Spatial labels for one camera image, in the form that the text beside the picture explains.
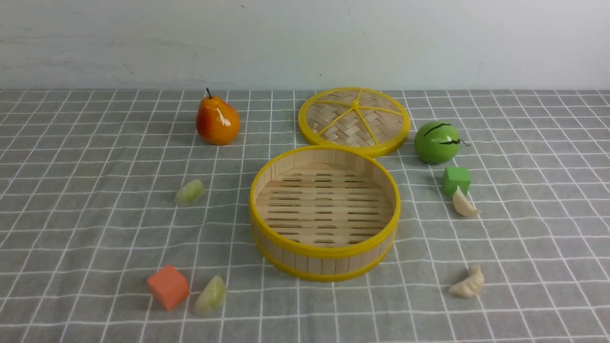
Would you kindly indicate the grey checked tablecloth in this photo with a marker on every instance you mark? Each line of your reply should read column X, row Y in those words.
column 88, row 214

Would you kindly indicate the green toy watermelon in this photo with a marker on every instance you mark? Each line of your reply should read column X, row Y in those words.
column 438, row 142

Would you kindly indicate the woven bamboo steamer lid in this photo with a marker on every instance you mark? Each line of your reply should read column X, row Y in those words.
column 361, row 119

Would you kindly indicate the orange plastic pear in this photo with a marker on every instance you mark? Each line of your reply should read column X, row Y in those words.
column 217, row 122

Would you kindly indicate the green wooden cube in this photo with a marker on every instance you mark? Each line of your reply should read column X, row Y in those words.
column 454, row 178

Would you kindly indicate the orange wooden cube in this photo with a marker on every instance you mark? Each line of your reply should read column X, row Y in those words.
column 168, row 287

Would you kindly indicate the bamboo steamer tray yellow rim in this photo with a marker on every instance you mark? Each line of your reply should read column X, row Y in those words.
column 324, row 213

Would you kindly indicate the white dumpling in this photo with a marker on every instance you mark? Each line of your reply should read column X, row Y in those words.
column 462, row 205
column 471, row 286

